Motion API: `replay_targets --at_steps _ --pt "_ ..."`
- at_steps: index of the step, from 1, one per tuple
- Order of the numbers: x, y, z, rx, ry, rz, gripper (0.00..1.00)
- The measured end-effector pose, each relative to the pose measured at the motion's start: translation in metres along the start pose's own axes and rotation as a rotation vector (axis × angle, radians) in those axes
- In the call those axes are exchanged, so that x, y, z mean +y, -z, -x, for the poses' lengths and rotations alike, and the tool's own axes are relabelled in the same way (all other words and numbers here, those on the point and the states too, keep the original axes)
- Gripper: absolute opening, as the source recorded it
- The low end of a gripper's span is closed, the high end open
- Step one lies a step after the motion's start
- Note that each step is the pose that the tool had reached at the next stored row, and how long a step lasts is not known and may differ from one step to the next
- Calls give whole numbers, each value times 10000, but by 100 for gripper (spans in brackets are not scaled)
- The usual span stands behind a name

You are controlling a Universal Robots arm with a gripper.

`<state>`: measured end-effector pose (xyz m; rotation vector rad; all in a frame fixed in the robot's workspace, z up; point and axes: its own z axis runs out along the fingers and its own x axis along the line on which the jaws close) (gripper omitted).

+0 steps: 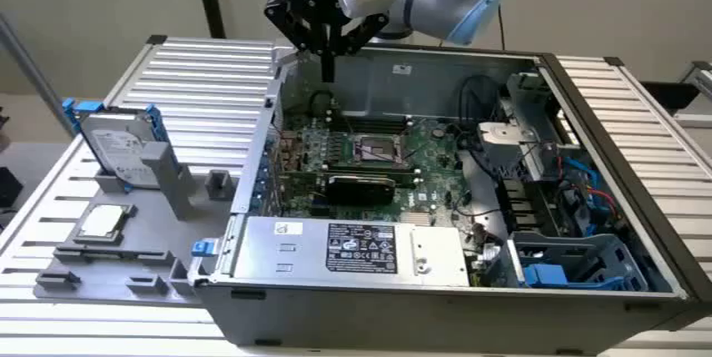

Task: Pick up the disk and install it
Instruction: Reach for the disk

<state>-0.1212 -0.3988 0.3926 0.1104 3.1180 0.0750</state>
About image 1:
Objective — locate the CPU socket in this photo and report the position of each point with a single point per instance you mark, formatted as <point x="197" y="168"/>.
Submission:
<point x="378" y="149"/>

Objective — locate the metal drive cage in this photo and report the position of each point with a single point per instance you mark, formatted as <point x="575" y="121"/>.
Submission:
<point x="529" y="102"/>

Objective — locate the black box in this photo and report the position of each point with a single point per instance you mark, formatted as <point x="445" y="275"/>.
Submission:
<point x="667" y="94"/>

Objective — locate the open black PC case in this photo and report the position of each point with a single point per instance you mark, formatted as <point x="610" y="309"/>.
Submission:
<point x="390" y="319"/>

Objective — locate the grey disk bay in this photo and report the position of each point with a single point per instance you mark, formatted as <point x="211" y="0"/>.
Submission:
<point x="590" y="248"/>

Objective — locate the blue disk carrier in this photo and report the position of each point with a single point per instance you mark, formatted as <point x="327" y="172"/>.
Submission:
<point x="546" y="275"/>

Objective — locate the hard disk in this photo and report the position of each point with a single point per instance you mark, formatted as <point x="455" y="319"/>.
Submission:
<point x="119" y="148"/>

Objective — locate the silver CPU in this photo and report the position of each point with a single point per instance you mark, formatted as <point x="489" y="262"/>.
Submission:
<point x="106" y="220"/>

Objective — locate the black block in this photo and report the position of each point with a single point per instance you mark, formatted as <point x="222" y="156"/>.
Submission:
<point x="10" y="188"/>

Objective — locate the grey parts rack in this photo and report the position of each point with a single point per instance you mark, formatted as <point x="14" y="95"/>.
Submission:
<point x="150" y="232"/>

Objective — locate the silver power supply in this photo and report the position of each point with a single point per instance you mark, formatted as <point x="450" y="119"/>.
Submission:
<point x="311" y="248"/>

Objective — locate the grey metal pole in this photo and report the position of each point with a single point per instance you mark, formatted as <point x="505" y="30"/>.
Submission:
<point x="34" y="77"/>

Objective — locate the black graphics card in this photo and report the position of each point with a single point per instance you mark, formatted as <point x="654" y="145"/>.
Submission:
<point x="362" y="190"/>

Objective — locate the green motherboard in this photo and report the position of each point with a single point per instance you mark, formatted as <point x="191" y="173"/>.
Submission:
<point x="434" y="182"/>

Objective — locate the blue case latch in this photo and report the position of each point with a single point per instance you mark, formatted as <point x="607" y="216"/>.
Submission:
<point x="203" y="247"/>

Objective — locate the silver chipset heat sink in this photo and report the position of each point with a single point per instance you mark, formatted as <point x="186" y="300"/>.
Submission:
<point x="417" y="217"/>

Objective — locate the black ribbed fan shroud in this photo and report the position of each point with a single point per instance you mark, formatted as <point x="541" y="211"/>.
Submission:
<point x="523" y="207"/>

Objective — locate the aluminium frame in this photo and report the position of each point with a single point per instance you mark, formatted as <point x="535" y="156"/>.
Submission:
<point x="698" y="75"/>

